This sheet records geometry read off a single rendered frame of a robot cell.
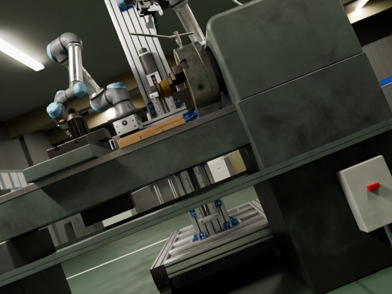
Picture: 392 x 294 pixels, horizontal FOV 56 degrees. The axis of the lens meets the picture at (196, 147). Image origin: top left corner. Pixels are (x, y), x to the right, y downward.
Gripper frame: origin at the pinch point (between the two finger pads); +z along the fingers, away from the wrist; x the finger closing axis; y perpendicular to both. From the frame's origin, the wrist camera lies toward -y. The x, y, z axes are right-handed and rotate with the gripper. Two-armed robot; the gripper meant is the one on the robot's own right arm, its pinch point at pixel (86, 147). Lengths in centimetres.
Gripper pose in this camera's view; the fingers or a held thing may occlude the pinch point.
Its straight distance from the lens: 236.6
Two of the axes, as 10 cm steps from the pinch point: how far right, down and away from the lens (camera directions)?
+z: 2.8, 6.0, 7.5
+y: -6.2, -4.9, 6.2
